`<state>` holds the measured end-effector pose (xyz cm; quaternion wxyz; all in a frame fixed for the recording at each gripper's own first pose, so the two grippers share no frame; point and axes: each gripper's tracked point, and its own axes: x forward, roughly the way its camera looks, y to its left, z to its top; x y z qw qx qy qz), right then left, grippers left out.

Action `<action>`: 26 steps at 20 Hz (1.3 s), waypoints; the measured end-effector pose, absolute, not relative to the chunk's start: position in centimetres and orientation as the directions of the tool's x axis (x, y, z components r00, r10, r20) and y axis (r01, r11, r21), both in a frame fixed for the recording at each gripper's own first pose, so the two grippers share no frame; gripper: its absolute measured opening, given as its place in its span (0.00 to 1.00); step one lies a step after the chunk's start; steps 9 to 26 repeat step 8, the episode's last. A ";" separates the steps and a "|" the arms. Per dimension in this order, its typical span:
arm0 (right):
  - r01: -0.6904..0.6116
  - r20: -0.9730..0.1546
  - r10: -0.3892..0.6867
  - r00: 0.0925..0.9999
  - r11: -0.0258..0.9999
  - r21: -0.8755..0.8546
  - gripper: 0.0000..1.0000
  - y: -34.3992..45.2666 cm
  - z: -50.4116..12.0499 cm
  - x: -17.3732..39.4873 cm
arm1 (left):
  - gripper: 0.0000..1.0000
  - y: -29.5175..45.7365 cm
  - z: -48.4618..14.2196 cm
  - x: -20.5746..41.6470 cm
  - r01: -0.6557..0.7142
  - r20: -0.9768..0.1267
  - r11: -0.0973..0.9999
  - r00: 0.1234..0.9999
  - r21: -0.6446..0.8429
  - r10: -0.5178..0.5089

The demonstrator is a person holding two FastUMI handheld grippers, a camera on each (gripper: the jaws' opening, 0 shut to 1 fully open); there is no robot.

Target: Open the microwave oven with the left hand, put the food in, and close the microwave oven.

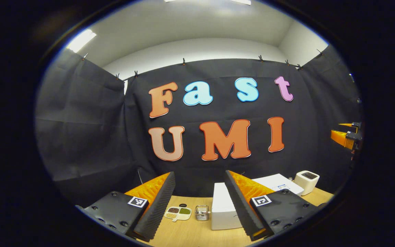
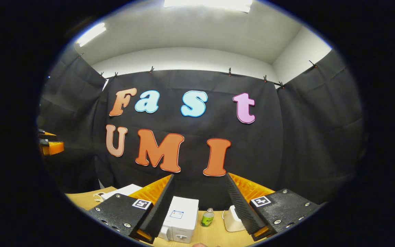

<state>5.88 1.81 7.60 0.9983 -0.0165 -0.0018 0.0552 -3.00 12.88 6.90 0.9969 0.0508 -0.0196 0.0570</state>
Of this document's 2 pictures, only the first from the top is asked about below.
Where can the cream toaster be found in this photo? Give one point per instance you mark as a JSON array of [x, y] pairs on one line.
[[305, 185]]

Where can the white divided grain dish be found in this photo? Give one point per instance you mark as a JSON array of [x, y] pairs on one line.
[[183, 216]]

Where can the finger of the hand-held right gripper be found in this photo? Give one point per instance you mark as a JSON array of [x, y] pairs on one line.
[[350, 125], [338, 138]]

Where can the metal mesh cup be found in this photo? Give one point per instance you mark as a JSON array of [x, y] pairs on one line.
[[202, 213]]

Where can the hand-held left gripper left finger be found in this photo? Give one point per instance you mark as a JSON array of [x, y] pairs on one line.
[[158, 209]]

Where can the row of black cloth clips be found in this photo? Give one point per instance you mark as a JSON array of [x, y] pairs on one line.
[[183, 61]]

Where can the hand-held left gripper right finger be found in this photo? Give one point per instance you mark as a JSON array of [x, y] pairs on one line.
[[240, 209]]

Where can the white microwave oven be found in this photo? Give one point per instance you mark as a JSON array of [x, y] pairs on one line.
[[223, 209]]

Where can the ceiling light panel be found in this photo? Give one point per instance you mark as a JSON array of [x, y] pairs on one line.
[[81, 40]]

